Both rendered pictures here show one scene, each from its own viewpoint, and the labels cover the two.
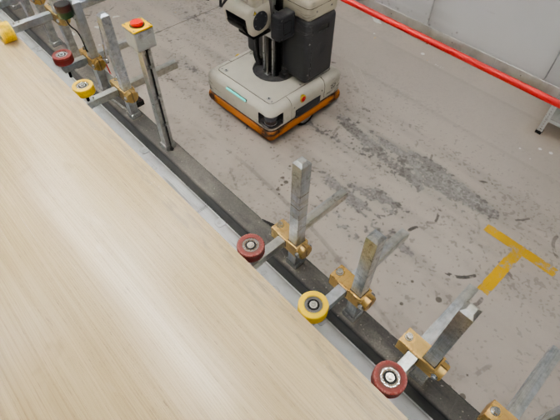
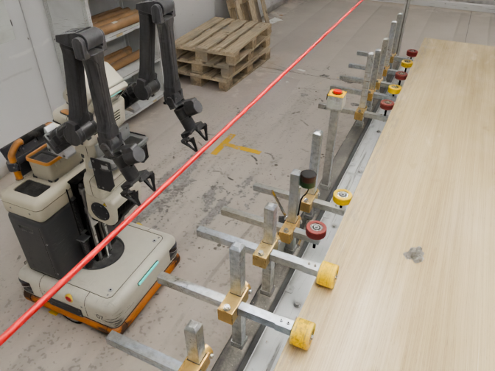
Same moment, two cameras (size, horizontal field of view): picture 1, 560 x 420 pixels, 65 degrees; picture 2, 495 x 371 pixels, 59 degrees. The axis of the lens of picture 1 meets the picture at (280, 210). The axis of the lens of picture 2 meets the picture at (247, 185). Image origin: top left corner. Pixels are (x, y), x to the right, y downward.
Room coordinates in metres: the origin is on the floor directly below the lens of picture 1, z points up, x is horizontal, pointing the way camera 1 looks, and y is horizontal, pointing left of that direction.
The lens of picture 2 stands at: (2.33, 2.00, 2.03)
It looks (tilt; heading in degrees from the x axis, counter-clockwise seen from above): 36 degrees down; 249
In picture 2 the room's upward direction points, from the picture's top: straight up
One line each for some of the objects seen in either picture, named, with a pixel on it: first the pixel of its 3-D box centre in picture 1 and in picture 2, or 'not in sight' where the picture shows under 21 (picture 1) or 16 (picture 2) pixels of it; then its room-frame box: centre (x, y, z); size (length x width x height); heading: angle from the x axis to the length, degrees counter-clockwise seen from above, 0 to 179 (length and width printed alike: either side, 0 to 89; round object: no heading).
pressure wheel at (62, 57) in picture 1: (66, 65); (315, 236); (1.62, 0.92, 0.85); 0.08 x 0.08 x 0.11
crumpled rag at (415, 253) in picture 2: not in sight; (416, 252); (1.36, 1.18, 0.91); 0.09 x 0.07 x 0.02; 20
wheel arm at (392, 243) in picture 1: (358, 274); (362, 93); (0.65, -0.23, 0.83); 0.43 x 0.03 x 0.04; 134
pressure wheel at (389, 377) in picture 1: (385, 383); (400, 80); (0.33, -0.26, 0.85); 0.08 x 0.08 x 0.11
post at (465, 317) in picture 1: (437, 352); (380, 71); (0.40, -0.40, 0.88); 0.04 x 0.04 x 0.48; 44
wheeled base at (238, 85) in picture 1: (274, 84); (103, 266); (2.47, 0.05, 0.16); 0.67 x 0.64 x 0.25; 135
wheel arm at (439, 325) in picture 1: (428, 337); (370, 82); (0.46, -0.41, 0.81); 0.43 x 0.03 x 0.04; 134
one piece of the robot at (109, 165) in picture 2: not in sight; (118, 155); (2.27, 0.26, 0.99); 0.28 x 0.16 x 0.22; 45
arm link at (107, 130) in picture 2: not in sight; (101, 96); (2.30, 0.53, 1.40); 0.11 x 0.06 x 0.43; 45
